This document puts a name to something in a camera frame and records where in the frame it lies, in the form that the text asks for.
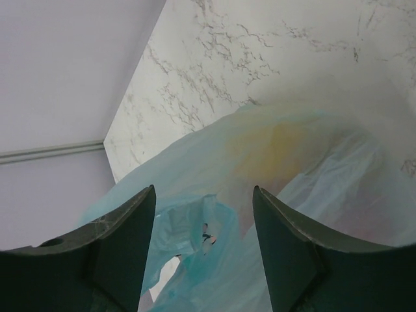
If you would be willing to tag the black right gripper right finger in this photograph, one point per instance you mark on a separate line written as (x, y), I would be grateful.
(312, 267)

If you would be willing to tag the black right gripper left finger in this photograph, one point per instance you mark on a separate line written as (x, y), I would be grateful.
(97, 267)

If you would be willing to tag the light blue plastic bag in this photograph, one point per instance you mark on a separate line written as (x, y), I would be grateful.
(322, 165)

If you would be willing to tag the aluminium frame rail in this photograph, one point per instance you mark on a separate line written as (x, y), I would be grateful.
(50, 151)

